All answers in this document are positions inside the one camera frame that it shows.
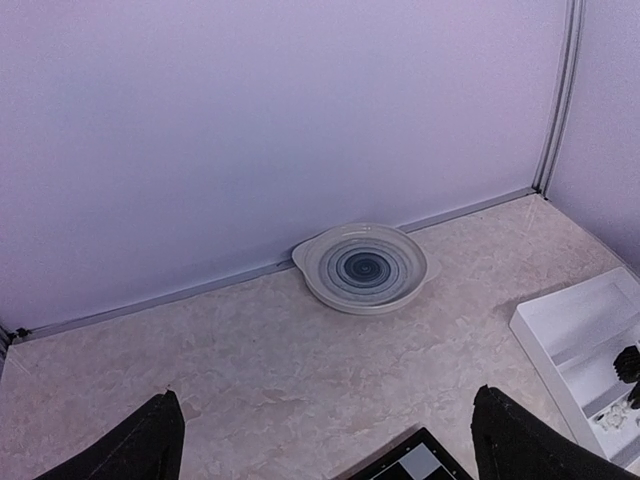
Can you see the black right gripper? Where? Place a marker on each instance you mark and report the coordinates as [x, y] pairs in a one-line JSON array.
[[511, 443]]

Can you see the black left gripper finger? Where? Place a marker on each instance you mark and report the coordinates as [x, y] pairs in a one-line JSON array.
[[148, 444]]

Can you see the black and grey chessboard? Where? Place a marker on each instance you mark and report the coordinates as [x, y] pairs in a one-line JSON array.
[[415, 454]]

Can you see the white plastic tray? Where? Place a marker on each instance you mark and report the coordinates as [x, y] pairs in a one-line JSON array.
[[572, 338]]

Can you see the white chess piece in tray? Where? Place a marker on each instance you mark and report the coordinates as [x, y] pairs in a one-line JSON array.
[[613, 417]]

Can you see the grey swirl ceramic plate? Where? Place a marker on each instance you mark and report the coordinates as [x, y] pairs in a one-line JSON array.
[[364, 269]]

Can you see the right aluminium frame post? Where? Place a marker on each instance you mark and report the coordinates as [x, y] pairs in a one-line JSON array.
[[565, 82]]

